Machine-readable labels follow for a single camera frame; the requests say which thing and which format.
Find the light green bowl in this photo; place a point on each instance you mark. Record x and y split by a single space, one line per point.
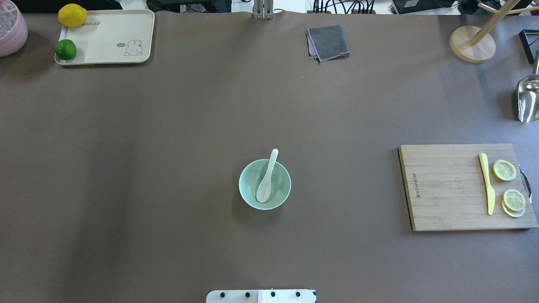
250 180

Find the white ceramic spoon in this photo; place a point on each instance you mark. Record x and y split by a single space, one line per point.
264 189

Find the grey folded cloth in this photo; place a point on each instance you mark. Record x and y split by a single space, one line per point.
327 43

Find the bamboo cutting board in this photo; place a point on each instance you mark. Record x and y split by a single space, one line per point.
445 188

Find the beige bear tray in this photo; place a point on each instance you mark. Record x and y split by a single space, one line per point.
111 37

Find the yellow plastic knife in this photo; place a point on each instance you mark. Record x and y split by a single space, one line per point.
490 191

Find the green lime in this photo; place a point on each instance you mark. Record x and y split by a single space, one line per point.
65 50

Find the wooden stand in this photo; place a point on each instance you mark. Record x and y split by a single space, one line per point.
475 45

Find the single lemon slice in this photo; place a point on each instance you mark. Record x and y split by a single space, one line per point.
504 170

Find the yellow lemon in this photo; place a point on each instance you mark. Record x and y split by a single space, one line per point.
72 15

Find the lemon slice underneath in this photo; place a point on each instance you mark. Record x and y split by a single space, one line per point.
512 213

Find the lemon slice top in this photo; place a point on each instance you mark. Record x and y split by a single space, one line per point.
514 200

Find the steel metal scoop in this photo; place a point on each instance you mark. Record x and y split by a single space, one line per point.
528 95

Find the pink ribbed pot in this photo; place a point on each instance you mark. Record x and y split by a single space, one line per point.
13 28

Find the metal camera post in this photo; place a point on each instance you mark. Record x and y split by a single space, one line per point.
263 9

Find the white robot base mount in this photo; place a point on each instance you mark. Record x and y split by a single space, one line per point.
292 295

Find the black frame object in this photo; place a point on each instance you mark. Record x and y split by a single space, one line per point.
528 37

